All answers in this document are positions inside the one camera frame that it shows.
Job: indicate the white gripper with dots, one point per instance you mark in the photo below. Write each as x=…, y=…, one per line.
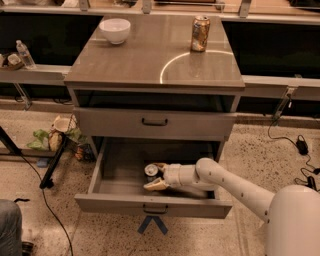
x=172, y=175

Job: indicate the blue pepsi can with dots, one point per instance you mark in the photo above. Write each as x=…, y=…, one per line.
x=151, y=172

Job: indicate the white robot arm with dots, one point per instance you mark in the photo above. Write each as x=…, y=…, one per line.
x=292, y=214

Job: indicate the open grey lower drawer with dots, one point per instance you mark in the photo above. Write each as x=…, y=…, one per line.
x=118, y=178

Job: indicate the closed grey upper drawer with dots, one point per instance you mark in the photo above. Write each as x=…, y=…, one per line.
x=154, y=124

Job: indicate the grey drawer cabinet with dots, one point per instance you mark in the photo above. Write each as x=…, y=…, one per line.
x=155, y=69

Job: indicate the gold brown soda can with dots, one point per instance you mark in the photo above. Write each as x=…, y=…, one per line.
x=200, y=33

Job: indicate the black tripod leg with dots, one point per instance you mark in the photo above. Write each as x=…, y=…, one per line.
x=47, y=181

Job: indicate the black power adapter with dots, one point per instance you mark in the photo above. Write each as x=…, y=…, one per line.
x=301, y=145

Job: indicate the black stand right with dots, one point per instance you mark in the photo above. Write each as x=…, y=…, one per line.
x=311, y=183

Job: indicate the white ceramic bowl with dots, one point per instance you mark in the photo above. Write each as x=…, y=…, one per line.
x=115, y=30

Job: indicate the black shoe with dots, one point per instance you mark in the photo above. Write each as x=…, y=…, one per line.
x=27, y=248

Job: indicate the grey trouser leg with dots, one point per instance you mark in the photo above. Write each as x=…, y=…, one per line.
x=10, y=229

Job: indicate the clear plastic water bottle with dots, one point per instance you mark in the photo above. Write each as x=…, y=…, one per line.
x=25, y=55

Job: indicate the brown basket with items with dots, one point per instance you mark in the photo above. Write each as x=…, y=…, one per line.
x=10, y=62

